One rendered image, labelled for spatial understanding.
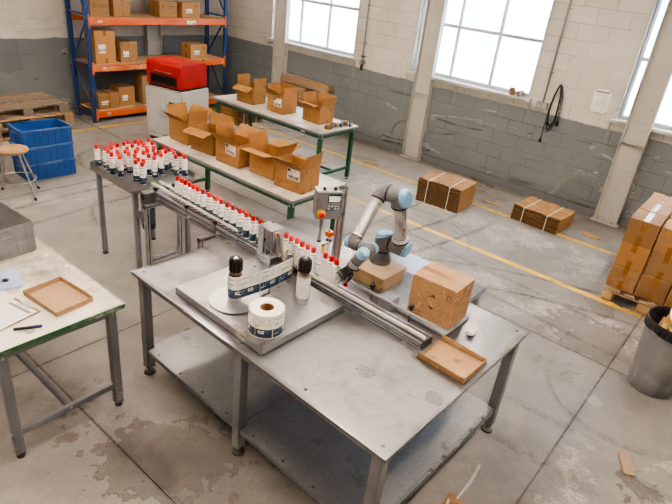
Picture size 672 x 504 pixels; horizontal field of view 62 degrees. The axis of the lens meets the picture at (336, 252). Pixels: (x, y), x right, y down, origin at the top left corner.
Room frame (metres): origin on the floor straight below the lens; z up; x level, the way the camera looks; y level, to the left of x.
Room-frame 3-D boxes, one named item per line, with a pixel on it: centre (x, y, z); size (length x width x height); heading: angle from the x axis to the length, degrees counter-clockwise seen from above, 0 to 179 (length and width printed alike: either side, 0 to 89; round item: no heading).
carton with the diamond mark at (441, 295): (2.99, -0.68, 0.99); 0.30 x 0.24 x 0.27; 55
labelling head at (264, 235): (3.36, 0.45, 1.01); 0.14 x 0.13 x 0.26; 51
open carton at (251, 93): (8.35, 1.53, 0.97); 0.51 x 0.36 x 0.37; 146
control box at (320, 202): (3.30, 0.09, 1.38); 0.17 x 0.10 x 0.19; 106
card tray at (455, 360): (2.54, -0.72, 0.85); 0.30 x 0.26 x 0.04; 51
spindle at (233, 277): (2.81, 0.57, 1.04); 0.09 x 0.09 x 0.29
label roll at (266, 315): (2.56, 0.34, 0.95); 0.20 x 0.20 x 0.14
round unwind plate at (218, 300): (2.81, 0.57, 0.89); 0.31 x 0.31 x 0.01
